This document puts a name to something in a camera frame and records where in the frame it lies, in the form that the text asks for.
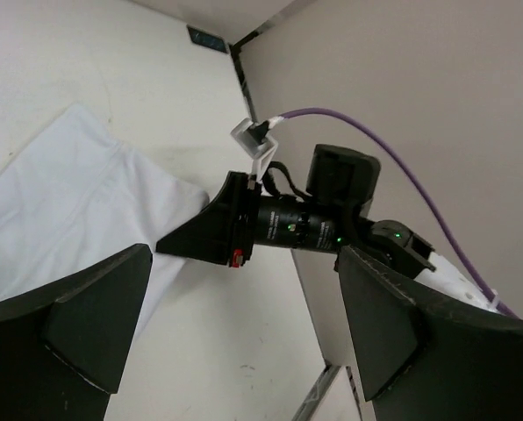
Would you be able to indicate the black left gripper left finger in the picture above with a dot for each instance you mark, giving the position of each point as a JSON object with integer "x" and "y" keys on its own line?
{"x": 64, "y": 346}

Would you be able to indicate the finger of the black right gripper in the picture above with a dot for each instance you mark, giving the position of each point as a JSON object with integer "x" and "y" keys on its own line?
{"x": 222, "y": 232}

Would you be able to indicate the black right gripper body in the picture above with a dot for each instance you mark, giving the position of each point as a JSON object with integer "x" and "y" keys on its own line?
{"x": 287, "y": 223}

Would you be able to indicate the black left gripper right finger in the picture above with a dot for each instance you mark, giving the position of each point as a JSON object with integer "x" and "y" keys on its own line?
{"x": 422, "y": 355}

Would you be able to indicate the white fabric skirt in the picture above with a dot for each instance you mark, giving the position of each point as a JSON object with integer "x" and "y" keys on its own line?
{"x": 75, "y": 196}

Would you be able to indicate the blue right corner label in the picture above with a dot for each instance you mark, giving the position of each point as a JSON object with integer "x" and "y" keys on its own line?
{"x": 207, "y": 40}

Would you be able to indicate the aluminium right side frame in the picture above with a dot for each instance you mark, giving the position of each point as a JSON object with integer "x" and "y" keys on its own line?
{"x": 235, "y": 50}

